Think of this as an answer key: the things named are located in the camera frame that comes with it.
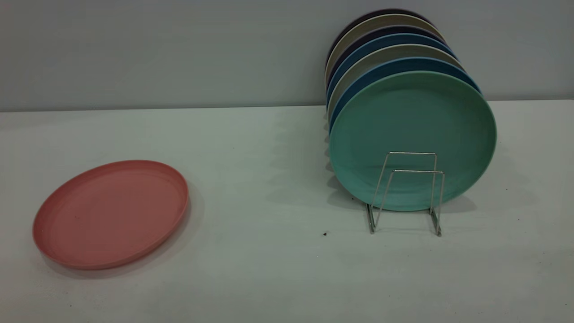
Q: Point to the beige round plate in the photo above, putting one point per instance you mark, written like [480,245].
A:
[381,20]
[394,50]

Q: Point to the dark purple round plate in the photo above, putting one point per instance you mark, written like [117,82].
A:
[381,12]
[381,30]

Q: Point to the blue round plate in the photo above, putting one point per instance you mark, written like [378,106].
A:
[403,65]
[385,39]

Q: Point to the pink round plate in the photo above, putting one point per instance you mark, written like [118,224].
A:
[112,215]

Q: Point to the green round plate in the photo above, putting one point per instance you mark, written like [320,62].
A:
[412,121]

